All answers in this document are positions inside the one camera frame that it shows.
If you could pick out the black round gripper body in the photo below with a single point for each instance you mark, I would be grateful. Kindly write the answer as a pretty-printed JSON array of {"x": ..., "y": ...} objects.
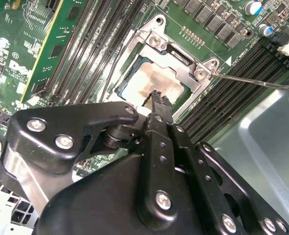
[{"x": 97, "y": 203}]

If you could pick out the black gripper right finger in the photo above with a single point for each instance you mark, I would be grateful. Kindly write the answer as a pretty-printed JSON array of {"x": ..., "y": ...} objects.
[{"x": 215, "y": 195}]

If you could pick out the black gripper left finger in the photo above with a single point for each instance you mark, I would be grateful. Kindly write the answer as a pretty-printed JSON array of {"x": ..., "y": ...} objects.
[{"x": 85, "y": 117}]

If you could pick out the thin metal locking lever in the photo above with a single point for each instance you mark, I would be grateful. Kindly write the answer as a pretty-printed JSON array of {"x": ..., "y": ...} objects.
[
  {"x": 108, "y": 73},
  {"x": 244, "y": 79}
]

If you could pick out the silver square CPU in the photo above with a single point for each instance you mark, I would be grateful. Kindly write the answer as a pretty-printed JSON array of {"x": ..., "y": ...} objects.
[{"x": 154, "y": 78}]

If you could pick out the metal socket cover frame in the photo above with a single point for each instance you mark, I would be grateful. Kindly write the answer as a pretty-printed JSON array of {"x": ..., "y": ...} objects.
[{"x": 181, "y": 72}]

